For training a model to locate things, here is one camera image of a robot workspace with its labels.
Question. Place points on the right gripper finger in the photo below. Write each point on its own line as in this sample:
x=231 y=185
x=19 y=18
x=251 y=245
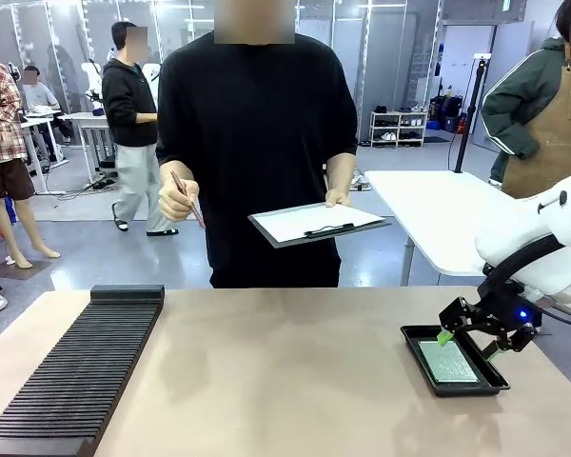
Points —
x=516 y=339
x=457 y=314

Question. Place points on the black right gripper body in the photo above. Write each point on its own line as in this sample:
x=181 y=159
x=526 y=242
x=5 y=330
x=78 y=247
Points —
x=504 y=304

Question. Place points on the green perforated PCB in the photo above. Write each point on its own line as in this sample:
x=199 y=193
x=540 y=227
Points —
x=447 y=362

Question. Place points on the grey clipboard with white paper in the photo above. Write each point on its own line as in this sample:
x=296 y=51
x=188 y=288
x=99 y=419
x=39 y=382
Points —
x=314 y=221

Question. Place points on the dark red pen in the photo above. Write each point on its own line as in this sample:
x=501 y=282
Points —
x=199 y=218

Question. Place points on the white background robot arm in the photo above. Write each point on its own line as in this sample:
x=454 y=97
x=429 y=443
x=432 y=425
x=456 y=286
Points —
x=91 y=81
x=152 y=71

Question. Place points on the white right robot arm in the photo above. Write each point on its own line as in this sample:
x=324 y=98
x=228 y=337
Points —
x=518 y=233

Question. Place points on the person's left forearm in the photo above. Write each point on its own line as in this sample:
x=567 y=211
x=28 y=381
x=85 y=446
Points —
x=340 y=171

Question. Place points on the black slotted PCB rack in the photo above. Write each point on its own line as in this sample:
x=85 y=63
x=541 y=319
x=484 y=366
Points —
x=76 y=381

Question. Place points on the person's left hand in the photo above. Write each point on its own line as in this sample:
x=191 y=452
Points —
x=338 y=197

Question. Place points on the person's right hand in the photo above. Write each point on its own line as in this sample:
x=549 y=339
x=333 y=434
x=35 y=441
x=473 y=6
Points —
x=173 y=204

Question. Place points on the black plastic tray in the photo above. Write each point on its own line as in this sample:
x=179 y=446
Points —
x=490 y=376

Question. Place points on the white side table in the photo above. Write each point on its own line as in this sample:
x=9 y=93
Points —
x=433 y=219

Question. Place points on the person in brown apron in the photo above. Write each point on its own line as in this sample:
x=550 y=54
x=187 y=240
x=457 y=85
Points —
x=552 y=119

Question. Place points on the white shoe shelf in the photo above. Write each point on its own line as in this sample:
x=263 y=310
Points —
x=399 y=128

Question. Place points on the person in black t-shirt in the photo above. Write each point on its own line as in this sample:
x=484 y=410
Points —
x=257 y=119

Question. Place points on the person in black hoodie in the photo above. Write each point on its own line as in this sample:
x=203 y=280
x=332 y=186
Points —
x=126 y=105

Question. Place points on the white background desk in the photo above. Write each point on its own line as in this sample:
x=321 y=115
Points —
x=83 y=117
x=40 y=116

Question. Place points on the seated person in grey shirt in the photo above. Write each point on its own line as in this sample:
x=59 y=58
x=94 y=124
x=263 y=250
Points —
x=38 y=97

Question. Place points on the black camera pole stand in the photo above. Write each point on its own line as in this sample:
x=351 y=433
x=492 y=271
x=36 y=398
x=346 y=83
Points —
x=471 y=114

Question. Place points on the dark bags by wall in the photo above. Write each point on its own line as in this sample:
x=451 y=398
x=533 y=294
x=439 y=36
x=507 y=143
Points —
x=449 y=114

